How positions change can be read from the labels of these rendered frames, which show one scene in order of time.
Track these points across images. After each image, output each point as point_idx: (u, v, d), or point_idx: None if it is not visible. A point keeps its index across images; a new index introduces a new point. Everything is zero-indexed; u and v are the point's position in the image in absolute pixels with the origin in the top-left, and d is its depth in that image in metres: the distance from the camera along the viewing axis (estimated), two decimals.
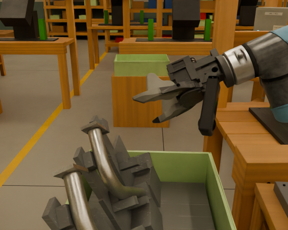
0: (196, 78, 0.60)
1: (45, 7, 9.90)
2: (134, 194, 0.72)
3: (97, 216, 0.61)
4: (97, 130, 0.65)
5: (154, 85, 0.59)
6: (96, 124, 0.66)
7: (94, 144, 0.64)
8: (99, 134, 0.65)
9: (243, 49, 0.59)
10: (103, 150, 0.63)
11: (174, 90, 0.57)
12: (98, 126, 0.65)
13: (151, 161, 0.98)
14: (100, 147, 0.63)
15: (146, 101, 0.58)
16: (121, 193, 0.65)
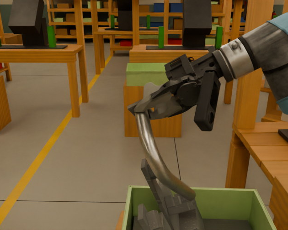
0: (191, 72, 0.59)
1: (49, 9, 9.86)
2: (182, 186, 0.66)
3: None
4: None
5: (149, 93, 0.63)
6: None
7: (140, 122, 0.62)
8: (146, 113, 0.63)
9: (237, 40, 0.58)
10: (148, 128, 0.61)
11: (162, 92, 0.59)
12: None
13: (194, 199, 0.93)
14: (146, 124, 0.61)
15: (144, 110, 0.62)
16: (166, 176, 0.60)
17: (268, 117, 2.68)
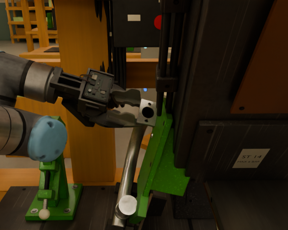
0: None
1: (8, 8, 9.28)
2: (121, 180, 0.71)
3: None
4: (142, 110, 0.64)
5: (134, 94, 0.63)
6: (143, 107, 0.63)
7: (145, 113, 0.67)
8: None
9: (37, 62, 0.59)
10: None
11: (120, 90, 0.66)
12: (141, 107, 0.63)
13: None
14: None
15: None
16: None
17: (145, 139, 2.10)
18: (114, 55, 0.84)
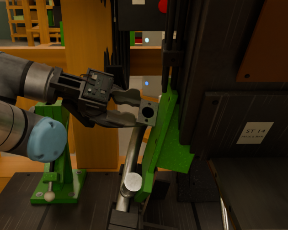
0: None
1: (8, 7, 9.29)
2: (121, 181, 0.71)
3: None
4: (142, 110, 0.64)
5: (133, 94, 0.63)
6: (143, 107, 0.63)
7: (145, 113, 0.67)
8: None
9: (37, 63, 0.60)
10: None
11: (120, 90, 0.66)
12: (141, 107, 0.63)
13: None
14: None
15: None
16: None
17: (146, 133, 2.11)
18: (118, 40, 0.85)
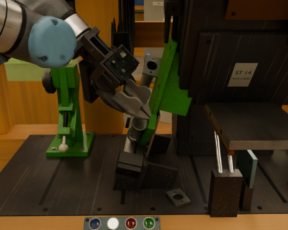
0: None
1: None
2: (128, 131, 0.81)
3: None
4: (147, 64, 0.74)
5: (143, 95, 0.63)
6: (147, 60, 0.72)
7: None
8: None
9: None
10: None
11: None
12: (146, 61, 0.73)
13: None
14: None
15: (141, 110, 0.65)
16: None
17: None
18: (124, 12, 0.95)
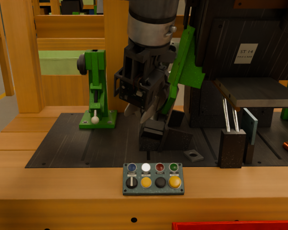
0: (164, 75, 0.53)
1: None
2: None
3: None
4: None
5: (148, 113, 0.60)
6: None
7: None
8: None
9: (169, 23, 0.44)
10: None
11: (164, 100, 0.59)
12: None
13: None
14: None
15: None
16: None
17: None
18: None
